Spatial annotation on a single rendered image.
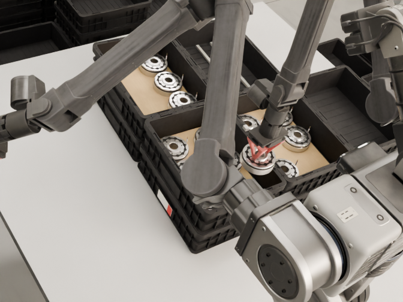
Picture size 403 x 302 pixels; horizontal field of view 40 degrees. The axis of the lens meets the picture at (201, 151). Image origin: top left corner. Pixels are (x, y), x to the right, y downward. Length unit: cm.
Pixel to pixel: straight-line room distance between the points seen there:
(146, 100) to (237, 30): 96
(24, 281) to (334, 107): 145
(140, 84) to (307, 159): 65
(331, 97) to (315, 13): 90
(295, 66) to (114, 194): 76
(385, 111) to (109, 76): 59
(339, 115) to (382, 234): 132
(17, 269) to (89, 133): 76
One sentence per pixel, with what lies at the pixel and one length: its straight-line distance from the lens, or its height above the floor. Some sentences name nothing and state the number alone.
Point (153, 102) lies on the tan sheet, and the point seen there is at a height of 83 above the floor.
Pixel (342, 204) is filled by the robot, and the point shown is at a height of 153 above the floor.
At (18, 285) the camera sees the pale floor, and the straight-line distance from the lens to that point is 245.
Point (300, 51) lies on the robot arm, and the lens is 140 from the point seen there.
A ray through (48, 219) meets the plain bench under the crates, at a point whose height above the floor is 70.
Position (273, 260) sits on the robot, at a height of 146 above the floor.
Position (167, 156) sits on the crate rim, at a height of 93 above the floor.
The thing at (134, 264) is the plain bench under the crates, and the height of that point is 70.
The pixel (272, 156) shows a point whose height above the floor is 101.
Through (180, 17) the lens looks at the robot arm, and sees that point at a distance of 110.
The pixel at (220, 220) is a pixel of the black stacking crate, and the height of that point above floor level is 85.
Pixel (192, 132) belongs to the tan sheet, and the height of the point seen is 83.
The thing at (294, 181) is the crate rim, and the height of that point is 93.
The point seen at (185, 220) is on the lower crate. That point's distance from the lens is 168.
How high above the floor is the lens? 216
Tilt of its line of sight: 47 degrees down
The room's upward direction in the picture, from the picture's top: 17 degrees clockwise
